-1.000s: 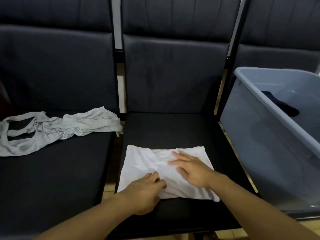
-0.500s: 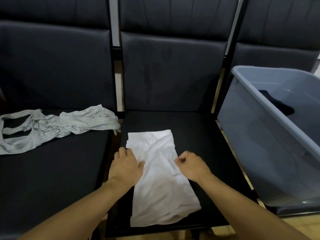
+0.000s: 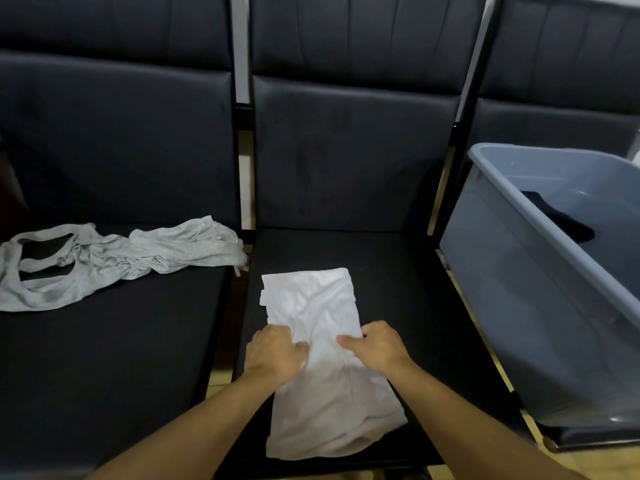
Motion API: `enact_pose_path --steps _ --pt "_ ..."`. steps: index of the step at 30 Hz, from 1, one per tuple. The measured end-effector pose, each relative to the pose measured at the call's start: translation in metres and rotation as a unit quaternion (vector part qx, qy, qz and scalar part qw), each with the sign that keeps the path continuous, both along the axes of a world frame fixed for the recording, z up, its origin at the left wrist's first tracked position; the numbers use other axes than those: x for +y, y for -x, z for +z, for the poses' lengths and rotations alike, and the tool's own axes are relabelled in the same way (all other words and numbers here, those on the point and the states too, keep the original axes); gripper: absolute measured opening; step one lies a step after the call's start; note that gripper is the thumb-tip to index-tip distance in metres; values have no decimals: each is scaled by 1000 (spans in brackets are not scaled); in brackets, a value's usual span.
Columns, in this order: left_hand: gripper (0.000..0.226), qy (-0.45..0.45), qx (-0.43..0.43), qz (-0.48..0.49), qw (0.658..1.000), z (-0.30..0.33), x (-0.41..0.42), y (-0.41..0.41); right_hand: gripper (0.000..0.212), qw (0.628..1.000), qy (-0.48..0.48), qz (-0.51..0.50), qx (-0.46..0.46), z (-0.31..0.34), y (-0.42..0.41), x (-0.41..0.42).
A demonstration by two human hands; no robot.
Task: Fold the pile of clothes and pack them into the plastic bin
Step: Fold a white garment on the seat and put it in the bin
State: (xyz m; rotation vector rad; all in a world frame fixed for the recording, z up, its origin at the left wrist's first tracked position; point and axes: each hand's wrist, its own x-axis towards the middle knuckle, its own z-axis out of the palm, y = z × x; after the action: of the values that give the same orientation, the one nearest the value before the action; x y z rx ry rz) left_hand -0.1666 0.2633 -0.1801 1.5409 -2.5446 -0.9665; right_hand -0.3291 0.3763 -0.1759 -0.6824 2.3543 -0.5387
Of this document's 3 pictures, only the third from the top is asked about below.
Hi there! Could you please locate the person's right hand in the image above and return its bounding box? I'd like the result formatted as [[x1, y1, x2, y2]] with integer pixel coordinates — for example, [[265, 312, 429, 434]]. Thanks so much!
[[335, 320, 416, 378]]

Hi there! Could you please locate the person's left hand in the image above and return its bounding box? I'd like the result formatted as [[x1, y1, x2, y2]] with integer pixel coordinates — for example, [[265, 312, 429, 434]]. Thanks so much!
[[243, 324, 311, 388]]

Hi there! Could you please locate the white shirt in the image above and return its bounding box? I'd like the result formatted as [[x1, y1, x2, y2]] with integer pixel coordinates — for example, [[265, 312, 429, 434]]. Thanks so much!
[[259, 267, 409, 461]]

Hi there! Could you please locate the blue-grey plastic bin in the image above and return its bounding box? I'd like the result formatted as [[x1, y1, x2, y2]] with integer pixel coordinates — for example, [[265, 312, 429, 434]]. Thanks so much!
[[439, 143, 640, 428]]

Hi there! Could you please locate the grey tank top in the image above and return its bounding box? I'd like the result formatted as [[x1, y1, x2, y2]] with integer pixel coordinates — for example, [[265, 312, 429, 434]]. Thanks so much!
[[0, 214, 249, 313]]

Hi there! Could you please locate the black garment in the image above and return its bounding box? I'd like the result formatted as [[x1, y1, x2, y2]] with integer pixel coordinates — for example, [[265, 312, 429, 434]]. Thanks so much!
[[519, 191, 596, 245]]

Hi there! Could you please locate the person's right forearm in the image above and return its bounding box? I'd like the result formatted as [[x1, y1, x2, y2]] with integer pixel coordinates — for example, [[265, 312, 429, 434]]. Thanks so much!
[[387, 362, 591, 480]]

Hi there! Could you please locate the person's left forearm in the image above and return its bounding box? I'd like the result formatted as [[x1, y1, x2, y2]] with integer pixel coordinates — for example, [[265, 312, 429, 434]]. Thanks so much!
[[89, 369, 286, 480]]

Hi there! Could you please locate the black leather bench chair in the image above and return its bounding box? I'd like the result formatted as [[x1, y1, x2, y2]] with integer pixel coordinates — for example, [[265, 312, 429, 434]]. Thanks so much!
[[429, 0, 640, 451], [0, 0, 251, 480], [215, 0, 531, 480]]

